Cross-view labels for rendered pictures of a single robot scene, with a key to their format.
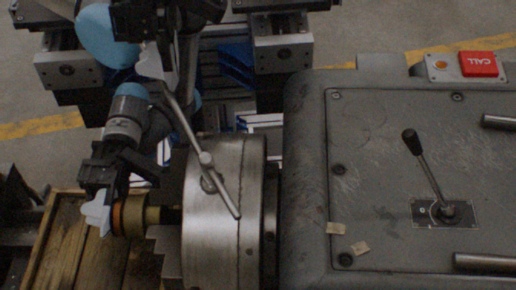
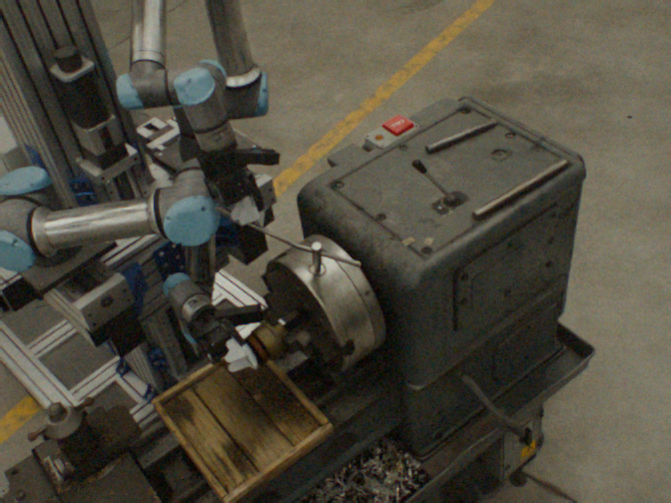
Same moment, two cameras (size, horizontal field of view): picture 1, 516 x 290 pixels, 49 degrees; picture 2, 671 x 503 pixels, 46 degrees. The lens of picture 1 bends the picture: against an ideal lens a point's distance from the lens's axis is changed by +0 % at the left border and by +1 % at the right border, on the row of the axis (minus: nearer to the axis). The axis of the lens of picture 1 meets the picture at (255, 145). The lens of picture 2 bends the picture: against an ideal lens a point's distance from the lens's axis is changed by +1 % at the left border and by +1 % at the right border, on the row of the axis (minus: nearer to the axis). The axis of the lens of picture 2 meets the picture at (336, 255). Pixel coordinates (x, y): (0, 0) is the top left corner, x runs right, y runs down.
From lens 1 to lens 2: 1.04 m
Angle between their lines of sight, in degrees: 25
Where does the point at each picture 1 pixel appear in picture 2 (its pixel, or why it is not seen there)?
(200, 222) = (330, 294)
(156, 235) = (294, 337)
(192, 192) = (312, 281)
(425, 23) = not seen: hidden behind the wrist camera
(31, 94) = not seen: outside the picture
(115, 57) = (205, 232)
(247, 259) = (368, 298)
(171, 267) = (322, 343)
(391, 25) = not seen: hidden behind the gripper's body
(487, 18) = (304, 128)
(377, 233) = (429, 230)
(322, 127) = (350, 204)
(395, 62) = (353, 150)
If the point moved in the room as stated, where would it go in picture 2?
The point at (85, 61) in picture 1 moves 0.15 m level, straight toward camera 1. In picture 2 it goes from (120, 284) to (168, 300)
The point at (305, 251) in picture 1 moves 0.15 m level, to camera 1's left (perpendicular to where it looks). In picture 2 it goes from (403, 260) to (353, 298)
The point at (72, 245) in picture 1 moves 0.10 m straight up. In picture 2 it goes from (207, 423) to (197, 399)
